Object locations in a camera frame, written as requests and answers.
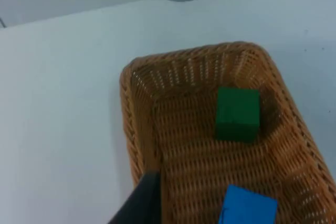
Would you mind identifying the pale brown wicker basket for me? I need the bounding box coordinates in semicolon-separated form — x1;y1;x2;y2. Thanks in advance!
119;41;336;224

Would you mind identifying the green cube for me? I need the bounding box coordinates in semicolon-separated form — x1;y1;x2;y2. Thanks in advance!
215;86;261;144

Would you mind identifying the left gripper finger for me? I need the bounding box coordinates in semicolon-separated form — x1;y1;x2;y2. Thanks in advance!
107;170;162;224

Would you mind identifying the blue cube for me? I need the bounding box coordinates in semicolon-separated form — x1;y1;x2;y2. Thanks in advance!
218;184;278;224

